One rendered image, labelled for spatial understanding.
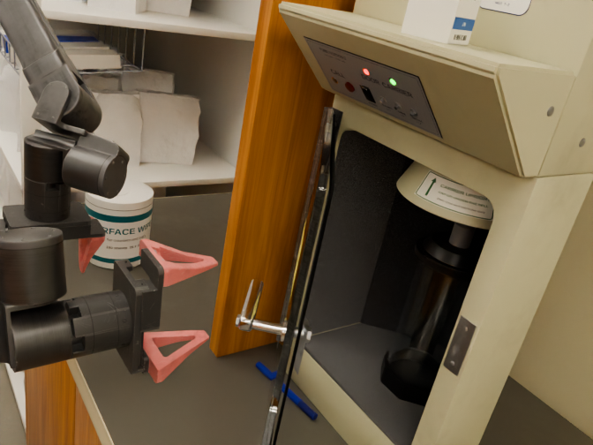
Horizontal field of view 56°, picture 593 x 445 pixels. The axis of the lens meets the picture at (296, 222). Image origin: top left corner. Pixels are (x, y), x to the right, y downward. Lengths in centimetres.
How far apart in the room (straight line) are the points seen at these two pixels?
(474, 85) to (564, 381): 74
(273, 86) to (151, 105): 101
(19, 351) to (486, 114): 45
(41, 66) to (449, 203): 54
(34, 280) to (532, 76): 45
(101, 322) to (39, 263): 8
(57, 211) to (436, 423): 55
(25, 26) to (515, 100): 64
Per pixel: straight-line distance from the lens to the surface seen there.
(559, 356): 112
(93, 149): 75
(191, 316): 106
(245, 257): 88
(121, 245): 115
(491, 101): 50
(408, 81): 57
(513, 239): 60
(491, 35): 62
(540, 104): 53
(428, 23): 56
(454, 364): 68
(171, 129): 178
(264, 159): 81
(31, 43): 85
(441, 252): 75
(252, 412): 88
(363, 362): 90
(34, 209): 80
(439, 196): 68
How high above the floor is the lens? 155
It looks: 24 degrees down
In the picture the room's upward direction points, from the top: 12 degrees clockwise
